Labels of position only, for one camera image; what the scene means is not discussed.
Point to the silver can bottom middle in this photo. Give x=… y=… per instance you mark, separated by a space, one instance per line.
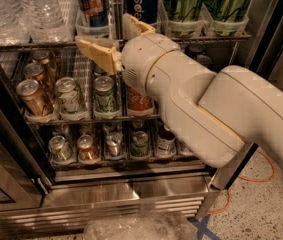
x=114 y=144

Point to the blue Pepsi can middle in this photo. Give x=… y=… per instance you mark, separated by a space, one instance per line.
x=204 y=60

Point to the copper can bottom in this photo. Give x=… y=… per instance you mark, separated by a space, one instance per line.
x=86 y=149

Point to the blue tape on floor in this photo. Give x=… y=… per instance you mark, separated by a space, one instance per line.
x=203 y=232

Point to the brown bottle white cap left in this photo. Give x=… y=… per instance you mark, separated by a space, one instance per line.
x=165 y=143

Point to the silver can bottom left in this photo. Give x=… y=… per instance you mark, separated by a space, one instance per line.
x=60 y=148

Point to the blue Pepsi can back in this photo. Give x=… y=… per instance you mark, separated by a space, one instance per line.
x=194 y=49

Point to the gold can middle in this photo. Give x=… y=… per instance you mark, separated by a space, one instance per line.
x=39 y=72

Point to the gold can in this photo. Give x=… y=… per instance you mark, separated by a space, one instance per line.
x=34 y=97
x=39 y=72
x=47 y=59

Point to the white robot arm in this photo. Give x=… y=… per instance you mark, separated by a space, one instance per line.
x=214 y=114

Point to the clear plastic wrap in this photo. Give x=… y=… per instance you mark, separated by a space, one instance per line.
x=150 y=226

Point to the green can top left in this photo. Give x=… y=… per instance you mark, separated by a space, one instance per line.
x=183 y=15

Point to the green can back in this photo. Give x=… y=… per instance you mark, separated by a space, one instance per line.
x=98 y=72

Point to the green can front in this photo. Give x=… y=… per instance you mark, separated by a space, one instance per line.
x=105 y=100

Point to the green can bottom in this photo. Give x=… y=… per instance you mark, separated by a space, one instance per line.
x=139 y=145

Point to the red Coca-Cola can left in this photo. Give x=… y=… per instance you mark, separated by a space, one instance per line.
x=138 y=104

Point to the white green ginger ale can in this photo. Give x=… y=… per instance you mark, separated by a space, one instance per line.
x=69 y=95

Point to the stainless steel fridge door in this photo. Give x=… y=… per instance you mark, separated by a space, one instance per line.
x=1 y=150

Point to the gold can front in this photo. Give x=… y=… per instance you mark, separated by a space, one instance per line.
x=34 y=97

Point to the gold can back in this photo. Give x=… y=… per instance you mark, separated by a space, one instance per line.
x=47 y=59

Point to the blue Pepsi can top shelf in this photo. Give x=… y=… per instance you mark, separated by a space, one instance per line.
x=143 y=10

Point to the green can top right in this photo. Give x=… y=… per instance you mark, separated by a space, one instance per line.
x=226 y=12

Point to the blue silver Red Bull can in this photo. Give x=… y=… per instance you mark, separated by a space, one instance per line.
x=93 y=17

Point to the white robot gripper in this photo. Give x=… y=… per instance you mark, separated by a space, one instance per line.
x=142 y=60

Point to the clear water bottle right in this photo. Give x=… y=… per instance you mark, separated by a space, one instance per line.
x=45 y=21

